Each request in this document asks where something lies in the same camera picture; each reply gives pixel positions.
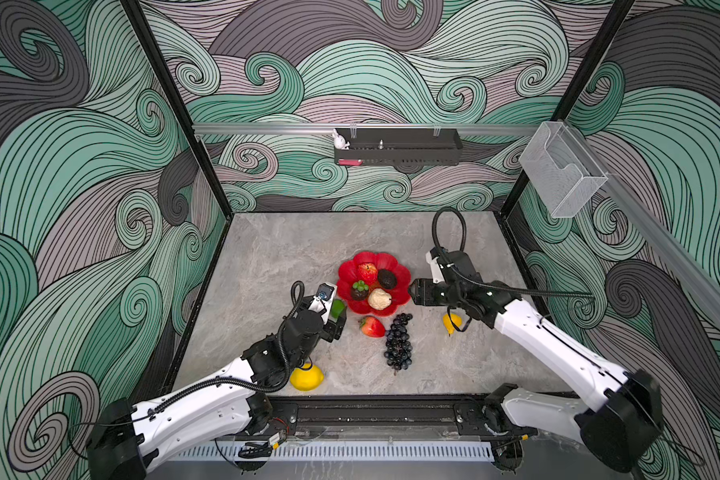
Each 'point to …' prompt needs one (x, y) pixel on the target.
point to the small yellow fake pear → (448, 324)
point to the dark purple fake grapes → (398, 347)
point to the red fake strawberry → (372, 326)
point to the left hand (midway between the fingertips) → (333, 300)
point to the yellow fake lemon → (307, 380)
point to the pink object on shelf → (350, 162)
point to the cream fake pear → (379, 300)
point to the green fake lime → (337, 306)
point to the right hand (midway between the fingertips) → (417, 289)
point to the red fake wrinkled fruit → (368, 273)
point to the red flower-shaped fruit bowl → (348, 276)
